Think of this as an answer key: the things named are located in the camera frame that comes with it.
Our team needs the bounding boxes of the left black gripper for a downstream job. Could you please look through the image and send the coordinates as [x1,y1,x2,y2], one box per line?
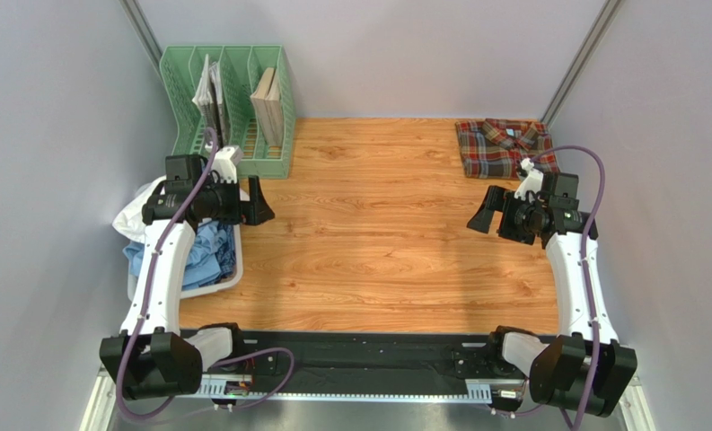
[195,175,274,225]

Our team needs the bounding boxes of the white long sleeve shirt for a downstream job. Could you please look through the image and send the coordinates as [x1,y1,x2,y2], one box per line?
[111,176,166,243]

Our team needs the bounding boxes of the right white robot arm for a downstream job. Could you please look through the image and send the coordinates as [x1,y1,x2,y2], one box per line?
[467,172,637,418]

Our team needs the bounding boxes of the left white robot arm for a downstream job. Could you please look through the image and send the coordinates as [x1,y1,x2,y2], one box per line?
[99,154,275,400]

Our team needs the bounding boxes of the folded red plaid shirt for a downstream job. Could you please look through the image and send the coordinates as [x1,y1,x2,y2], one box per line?
[455,118,559,180]

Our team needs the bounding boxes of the white laundry basket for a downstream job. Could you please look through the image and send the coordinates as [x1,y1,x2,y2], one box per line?
[127,175,251,303]

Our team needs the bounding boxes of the light blue crumpled shirt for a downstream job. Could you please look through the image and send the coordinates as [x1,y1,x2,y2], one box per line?
[122,221,237,292]

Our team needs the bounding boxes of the beige books in organizer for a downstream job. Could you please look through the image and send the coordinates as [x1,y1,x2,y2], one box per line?
[251,67,285,149]

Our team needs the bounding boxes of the magazines in organizer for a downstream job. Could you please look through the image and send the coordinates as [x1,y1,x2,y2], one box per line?
[192,55,230,148]

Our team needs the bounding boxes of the green plastic file organizer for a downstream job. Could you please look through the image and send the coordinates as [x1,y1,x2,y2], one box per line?
[159,45,297,180]

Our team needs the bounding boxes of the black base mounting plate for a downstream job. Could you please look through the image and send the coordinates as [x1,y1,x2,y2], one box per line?
[179,328,557,399]

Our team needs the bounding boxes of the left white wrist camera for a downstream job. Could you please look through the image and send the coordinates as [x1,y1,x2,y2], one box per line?
[212,145,243,183]

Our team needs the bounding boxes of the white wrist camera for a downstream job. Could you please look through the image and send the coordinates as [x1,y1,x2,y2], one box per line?
[212,145,243,183]
[514,158,544,201]

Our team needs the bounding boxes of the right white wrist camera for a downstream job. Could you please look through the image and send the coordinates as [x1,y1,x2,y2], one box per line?
[514,158,544,201]

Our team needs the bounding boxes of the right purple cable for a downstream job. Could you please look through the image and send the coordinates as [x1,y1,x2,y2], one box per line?
[489,145,607,430]

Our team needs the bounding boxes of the purple cable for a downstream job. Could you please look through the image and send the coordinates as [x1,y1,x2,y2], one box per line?
[113,126,295,418]
[489,145,607,430]

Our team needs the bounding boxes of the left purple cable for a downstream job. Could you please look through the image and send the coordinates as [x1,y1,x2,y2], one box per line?
[113,126,295,418]

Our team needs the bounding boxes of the aluminium frame rail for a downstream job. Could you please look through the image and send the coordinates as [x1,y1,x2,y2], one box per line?
[80,367,655,431]

